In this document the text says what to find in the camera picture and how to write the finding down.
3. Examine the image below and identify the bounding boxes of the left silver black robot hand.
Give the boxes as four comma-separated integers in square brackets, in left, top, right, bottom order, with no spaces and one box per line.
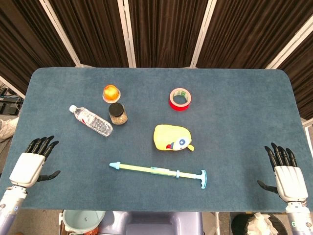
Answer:
[9,135,61,188]

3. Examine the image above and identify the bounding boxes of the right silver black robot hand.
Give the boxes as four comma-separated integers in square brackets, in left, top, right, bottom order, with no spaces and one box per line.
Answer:
[256,142,309,203]

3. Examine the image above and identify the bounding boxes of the clear light blue syringe barrel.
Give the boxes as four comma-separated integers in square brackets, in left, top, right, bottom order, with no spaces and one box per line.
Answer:
[109,162,181,179]

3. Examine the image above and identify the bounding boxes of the lavender robot base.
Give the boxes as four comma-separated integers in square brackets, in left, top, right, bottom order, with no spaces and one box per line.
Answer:
[97,211,203,235]

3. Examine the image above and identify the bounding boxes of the white sneaker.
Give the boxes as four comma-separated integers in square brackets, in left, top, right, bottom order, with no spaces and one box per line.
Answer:
[0,115,20,141]

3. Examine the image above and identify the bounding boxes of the crumpled white paper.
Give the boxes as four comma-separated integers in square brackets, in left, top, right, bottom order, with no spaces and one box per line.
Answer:
[246,211,278,235]

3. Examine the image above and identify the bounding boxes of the black trash bin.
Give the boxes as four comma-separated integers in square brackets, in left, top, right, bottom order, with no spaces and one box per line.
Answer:
[231,212,287,235]

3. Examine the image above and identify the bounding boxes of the pale green plastic bucket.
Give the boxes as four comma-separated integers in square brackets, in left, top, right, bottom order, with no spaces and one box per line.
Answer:
[60,210,106,235]

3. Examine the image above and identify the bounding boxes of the blue table cloth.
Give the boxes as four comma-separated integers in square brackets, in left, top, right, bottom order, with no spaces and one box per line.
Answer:
[0,67,313,212]

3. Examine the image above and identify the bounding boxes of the clear plastic water bottle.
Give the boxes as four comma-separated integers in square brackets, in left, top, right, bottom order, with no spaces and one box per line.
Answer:
[69,104,113,137]

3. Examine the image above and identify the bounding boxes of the glass jar black lid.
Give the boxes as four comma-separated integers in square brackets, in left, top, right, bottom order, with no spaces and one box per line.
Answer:
[108,102,128,125]

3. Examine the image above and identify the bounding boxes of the dark brown curtain panel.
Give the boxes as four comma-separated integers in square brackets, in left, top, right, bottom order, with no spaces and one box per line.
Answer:
[277,31,313,120]
[198,0,313,69]
[47,0,129,68]
[128,0,210,68]
[0,0,76,95]

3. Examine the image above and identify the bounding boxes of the orange fruit jelly cup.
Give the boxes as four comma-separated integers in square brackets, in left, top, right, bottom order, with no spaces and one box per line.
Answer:
[102,84,122,103]

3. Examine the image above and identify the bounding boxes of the yellow plush toy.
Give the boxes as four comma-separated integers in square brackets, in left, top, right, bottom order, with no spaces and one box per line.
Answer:
[153,124,196,152]

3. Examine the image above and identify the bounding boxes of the red tape roll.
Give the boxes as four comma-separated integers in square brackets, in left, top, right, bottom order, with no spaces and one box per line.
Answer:
[169,88,192,111]

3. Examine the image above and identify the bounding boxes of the white screen frame post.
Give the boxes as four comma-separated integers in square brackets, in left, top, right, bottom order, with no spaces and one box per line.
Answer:
[117,0,137,68]
[39,0,85,68]
[302,117,313,134]
[0,75,25,99]
[189,0,217,68]
[265,16,313,70]

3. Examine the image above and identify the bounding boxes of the black equipment with cables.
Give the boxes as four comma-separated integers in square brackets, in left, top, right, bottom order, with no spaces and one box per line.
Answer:
[0,83,25,116]

